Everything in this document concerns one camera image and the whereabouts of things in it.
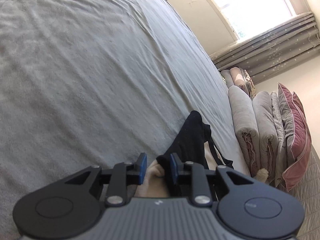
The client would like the lower folded grey quilt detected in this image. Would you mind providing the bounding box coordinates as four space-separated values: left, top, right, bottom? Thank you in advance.
228 86 261 177

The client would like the upper folded grey quilt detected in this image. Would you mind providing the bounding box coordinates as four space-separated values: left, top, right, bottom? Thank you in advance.
252 91 278 186

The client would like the beige black raglan bear shirt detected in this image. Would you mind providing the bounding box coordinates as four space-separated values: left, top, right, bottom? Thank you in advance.
135 111 233 198

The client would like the folded grey quilt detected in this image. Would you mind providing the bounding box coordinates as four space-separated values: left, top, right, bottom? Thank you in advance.
252 91 278 186
228 86 261 177

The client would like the light grey patterned quilt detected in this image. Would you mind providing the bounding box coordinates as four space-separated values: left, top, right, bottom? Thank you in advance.
271 92 287 182

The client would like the grey bed sheet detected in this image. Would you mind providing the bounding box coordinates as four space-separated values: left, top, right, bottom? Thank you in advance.
1 0 248 239

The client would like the white plush toy dog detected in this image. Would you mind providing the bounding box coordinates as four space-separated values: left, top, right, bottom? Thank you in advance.
254 168 268 184

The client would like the grey quilted headboard cover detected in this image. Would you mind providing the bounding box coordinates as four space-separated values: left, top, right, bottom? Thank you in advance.
289 146 319 224

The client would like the grey right window curtain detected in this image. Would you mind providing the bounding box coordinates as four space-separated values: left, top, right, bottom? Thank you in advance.
210 12 319 84

